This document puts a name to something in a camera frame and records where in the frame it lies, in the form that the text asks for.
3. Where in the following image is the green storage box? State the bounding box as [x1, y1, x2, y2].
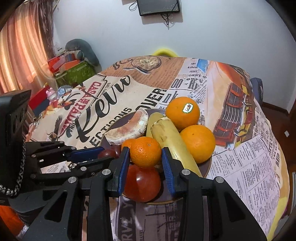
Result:
[56, 61, 96, 87]

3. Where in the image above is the yellow chair back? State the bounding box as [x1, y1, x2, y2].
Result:
[152, 48, 178, 58]

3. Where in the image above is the printed newspaper tablecloth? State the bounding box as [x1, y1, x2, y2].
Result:
[27, 56, 290, 240]

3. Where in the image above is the purple ceramic plate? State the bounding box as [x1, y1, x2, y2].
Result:
[100, 108, 212, 205]

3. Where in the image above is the pink toy figure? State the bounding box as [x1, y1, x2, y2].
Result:
[46, 87, 58, 104]

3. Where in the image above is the grey plush shark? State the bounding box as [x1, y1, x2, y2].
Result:
[65, 39, 99, 67]

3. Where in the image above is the large orange with sticker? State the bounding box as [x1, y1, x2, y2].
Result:
[166, 97, 200, 131]

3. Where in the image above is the small black wall screen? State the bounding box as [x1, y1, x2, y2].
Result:
[137, 0, 180, 16]

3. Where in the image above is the large plain orange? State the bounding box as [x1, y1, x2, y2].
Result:
[180, 125, 216, 164]

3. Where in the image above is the dark red grape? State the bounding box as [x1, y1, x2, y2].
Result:
[111, 145, 121, 158]
[98, 149, 117, 159]

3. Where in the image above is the medium mandarin orange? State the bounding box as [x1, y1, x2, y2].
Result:
[130, 137, 162, 168]

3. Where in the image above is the small mandarin orange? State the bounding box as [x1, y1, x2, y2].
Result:
[121, 138, 135, 150]

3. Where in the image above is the peeled pomelo segment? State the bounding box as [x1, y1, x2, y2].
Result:
[105, 108, 149, 145]

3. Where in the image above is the red gift box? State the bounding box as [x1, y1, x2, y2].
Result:
[48, 56, 66, 74]

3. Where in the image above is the red tomato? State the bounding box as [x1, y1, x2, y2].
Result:
[123, 165, 162, 202]

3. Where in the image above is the orange striped curtain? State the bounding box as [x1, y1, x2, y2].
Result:
[1, 1, 57, 94]

